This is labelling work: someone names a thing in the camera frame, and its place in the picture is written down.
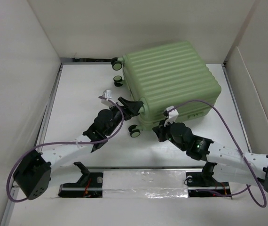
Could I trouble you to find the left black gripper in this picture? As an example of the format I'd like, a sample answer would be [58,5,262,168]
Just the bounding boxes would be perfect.
[105,97,142,137]

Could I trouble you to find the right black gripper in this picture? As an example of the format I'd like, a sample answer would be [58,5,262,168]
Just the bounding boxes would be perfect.
[151,118,186,152]

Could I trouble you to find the green suitcase with blue lining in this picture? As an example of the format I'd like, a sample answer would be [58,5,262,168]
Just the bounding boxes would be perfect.
[111,41,221,137]

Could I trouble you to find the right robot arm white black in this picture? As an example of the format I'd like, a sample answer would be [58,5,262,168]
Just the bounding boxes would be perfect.
[152,121,268,193]

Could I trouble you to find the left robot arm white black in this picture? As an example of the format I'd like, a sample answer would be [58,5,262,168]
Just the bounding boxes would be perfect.
[6,97,143,202]

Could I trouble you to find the silver tape strip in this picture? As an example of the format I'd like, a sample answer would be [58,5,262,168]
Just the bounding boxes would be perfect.
[102,169,188,199]

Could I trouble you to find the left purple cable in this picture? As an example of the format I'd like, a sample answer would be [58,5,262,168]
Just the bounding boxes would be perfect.
[6,95,125,203]

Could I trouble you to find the purple cable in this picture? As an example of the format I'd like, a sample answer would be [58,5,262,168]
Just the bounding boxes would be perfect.
[6,95,125,203]
[171,99,267,208]

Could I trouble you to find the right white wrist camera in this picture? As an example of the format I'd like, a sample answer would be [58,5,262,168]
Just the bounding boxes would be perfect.
[164,106,179,127]

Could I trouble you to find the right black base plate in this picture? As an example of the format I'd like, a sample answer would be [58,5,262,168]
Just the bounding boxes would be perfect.
[184,172,231,198]

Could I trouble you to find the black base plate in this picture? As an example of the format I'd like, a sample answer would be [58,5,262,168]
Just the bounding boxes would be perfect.
[184,172,231,198]
[58,161,103,198]

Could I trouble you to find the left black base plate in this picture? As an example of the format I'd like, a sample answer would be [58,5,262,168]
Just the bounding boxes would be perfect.
[58,161,103,198]

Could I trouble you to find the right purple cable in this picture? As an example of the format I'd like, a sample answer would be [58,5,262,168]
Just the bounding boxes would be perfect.
[171,99,267,208]

